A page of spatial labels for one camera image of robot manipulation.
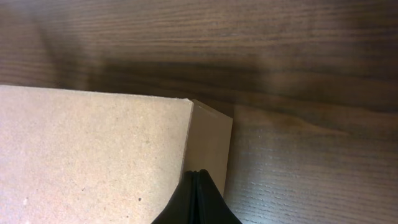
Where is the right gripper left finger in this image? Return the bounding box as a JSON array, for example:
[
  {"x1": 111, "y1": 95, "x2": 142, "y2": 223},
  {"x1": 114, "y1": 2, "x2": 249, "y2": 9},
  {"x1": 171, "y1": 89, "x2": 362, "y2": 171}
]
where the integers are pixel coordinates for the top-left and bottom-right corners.
[{"x1": 152, "y1": 171, "x2": 196, "y2": 224}]

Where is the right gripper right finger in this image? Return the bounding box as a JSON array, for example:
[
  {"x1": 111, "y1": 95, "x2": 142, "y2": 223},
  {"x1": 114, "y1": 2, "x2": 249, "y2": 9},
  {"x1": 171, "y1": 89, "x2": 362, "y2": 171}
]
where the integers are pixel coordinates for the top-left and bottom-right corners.
[{"x1": 197, "y1": 169, "x2": 241, "y2": 224}]

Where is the brown cardboard box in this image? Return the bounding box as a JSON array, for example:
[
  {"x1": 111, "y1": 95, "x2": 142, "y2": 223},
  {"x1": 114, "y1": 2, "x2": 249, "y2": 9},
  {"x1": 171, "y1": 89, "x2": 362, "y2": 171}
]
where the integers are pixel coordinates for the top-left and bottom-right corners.
[{"x1": 1, "y1": 85, "x2": 233, "y2": 223}]

